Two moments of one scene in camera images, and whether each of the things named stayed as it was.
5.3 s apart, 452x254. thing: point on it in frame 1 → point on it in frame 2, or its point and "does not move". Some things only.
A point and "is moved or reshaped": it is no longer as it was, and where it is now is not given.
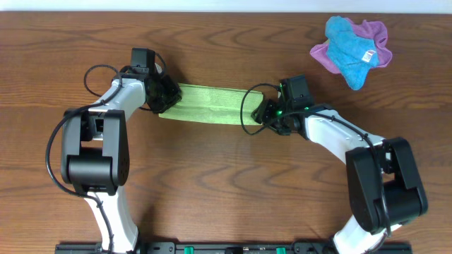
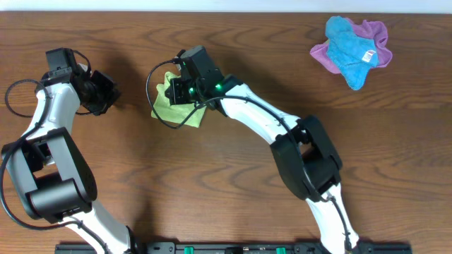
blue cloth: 355,55 does not move
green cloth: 226,105 is moved or reshaped
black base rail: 202,248 does not move
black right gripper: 264,112 → 175,92
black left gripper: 168,96 → 104,93
